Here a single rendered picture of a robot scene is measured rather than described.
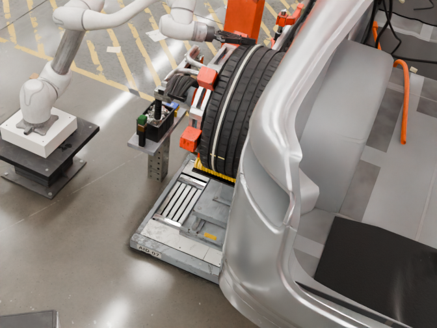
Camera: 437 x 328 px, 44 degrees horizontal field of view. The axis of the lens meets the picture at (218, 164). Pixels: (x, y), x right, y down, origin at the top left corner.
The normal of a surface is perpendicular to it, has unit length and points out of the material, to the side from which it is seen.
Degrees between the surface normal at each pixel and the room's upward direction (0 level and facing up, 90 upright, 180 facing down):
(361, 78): 17
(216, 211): 0
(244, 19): 90
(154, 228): 0
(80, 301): 0
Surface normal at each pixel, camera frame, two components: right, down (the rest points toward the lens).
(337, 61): 0.04, -0.56
